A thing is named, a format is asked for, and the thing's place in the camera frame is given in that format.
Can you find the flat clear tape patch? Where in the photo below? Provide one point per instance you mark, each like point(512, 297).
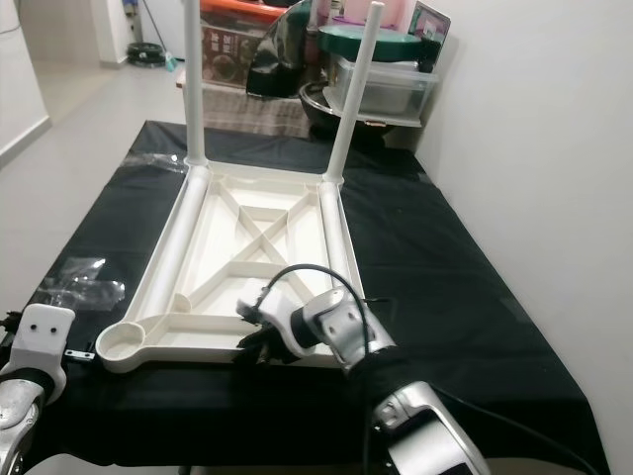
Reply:
point(81, 282)

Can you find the white plastic table top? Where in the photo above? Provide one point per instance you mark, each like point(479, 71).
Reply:
point(247, 237)

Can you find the black tablecloth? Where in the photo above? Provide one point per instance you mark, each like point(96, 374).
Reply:
point(455, 297)

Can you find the crumpled clear tape piece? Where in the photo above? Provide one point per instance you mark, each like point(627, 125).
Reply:
point(163, 163)

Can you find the patterned cloth covered bench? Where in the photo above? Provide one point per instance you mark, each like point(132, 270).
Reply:
point(242, 109)

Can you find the clear plastic food container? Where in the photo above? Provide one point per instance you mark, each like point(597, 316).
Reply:
point(406, 87)

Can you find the shiny black plastic bag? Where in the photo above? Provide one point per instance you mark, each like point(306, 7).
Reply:
point(282, 54)

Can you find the brown printed carton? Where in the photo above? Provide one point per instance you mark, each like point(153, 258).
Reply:
point(237, 54)

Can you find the green round pot lid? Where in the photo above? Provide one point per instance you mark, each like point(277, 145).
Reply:
point(406, 45)

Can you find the clear bin with orange lid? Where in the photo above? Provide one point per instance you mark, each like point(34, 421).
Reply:
point(247, 10)

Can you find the pink purple container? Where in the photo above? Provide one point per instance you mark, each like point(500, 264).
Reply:
point(346, 10)

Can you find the dark green tray with label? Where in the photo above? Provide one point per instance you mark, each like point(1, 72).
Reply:
point(430, 28)

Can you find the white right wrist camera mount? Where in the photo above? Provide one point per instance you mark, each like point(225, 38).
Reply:
point(254, 302)

